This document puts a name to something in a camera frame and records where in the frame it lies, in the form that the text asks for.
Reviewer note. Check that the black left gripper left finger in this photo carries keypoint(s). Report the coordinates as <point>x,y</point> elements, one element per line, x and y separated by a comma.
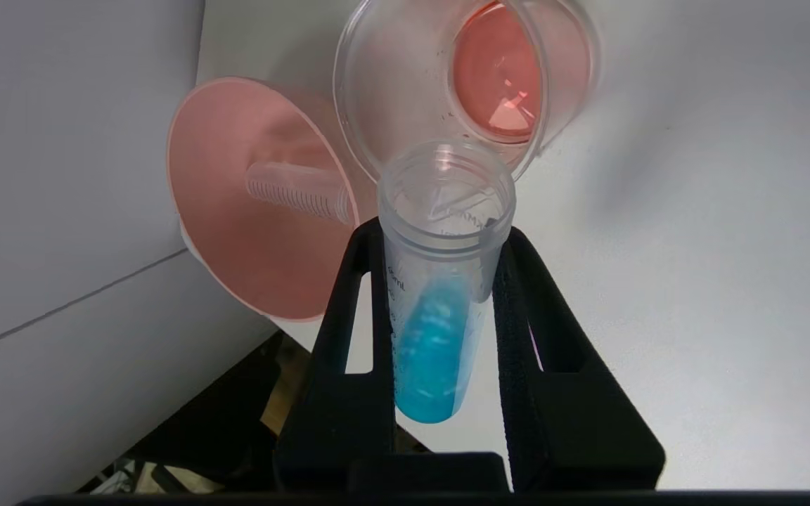
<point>349,407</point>

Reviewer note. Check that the pink bowl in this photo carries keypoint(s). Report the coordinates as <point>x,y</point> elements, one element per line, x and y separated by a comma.
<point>250,246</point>

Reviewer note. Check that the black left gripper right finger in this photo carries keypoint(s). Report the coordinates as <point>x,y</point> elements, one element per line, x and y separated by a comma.
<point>567,422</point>

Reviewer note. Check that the clear glass beaker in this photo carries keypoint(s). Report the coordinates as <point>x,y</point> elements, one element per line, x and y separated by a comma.
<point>405,84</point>

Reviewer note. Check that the blue pigment test tube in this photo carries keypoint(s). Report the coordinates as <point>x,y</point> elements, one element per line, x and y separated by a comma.
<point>433,337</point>

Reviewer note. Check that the red pigment test tube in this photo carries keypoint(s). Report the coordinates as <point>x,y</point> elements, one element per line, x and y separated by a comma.
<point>299,191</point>

